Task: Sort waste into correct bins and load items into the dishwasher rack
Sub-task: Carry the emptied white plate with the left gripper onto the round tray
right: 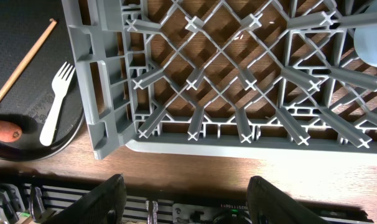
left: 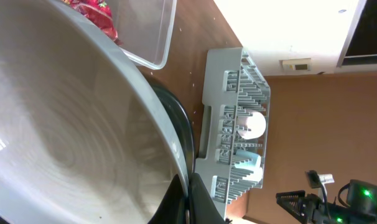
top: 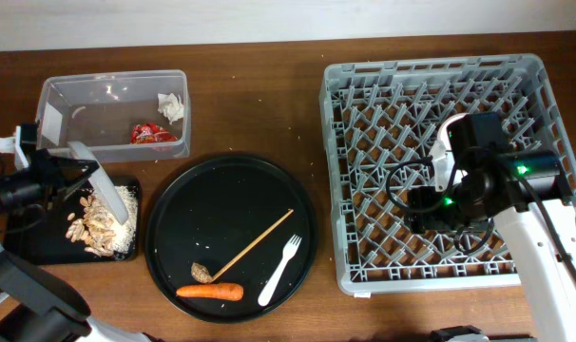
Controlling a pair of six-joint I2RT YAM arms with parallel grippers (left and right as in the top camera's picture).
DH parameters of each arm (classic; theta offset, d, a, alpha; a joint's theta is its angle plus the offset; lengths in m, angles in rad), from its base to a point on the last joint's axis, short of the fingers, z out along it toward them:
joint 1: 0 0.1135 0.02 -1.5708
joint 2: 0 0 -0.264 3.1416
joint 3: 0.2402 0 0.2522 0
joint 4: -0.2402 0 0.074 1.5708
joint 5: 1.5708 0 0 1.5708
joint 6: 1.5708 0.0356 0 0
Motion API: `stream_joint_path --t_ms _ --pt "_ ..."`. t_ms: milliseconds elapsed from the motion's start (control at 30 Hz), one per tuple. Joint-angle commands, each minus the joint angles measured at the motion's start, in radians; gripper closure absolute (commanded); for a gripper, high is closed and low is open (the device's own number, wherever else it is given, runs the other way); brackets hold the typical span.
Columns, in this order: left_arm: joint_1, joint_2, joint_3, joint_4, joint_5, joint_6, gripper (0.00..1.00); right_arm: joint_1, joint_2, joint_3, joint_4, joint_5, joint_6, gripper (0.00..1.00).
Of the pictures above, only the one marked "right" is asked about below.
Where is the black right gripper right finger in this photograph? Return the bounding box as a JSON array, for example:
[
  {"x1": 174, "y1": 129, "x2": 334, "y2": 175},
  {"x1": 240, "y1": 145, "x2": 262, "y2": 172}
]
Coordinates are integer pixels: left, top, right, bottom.
[{"x1": 246, "y1": 176, "x2": 328, "y2": 224}]

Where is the grey dishwasher rack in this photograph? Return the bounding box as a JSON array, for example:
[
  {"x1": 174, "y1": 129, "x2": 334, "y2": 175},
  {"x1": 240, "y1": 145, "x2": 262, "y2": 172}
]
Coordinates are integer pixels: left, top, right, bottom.
[{"x1": 62, "y1": 1, "x2": 377, "y2": 161}]

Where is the orange carrot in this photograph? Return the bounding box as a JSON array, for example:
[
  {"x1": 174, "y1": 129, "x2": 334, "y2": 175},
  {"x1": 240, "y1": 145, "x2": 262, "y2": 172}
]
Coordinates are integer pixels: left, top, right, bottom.
[{"x1": 0, "y1": 121, "x2": 22, "y2": 142}]

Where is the white plastic fork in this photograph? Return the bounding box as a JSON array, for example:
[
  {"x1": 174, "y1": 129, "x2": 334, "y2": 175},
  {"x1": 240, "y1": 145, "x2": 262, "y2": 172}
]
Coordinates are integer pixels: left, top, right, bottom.
[{"x1": 39, "y1": 62, "x2": 75, "y2": 146}]

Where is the blue bowl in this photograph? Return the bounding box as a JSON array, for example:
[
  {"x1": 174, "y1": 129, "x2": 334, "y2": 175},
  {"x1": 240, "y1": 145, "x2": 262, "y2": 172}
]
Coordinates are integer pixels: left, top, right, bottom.
[{"x1": 353, "y1": 25, "x2": 377, "y2": 67}]

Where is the round black serving tray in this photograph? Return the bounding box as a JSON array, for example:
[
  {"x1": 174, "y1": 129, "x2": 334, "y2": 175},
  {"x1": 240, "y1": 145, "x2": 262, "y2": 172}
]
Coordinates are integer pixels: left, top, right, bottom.
[{"x1": 0, "y1": 0, "x2": 84, "y2": 162}]

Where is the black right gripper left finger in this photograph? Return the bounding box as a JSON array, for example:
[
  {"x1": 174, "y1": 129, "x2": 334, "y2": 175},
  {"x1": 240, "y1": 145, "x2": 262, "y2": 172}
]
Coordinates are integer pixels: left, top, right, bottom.
[{"x1": 44, "y1": 174, "x2": 127, "y2": 224}]

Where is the wooden chopstick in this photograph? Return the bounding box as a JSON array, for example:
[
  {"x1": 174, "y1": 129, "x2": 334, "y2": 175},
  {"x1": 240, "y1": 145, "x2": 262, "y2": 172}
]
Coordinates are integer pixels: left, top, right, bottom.
[{"x1": 0, "y1": 19, "x2": 58, "y2": 102}]

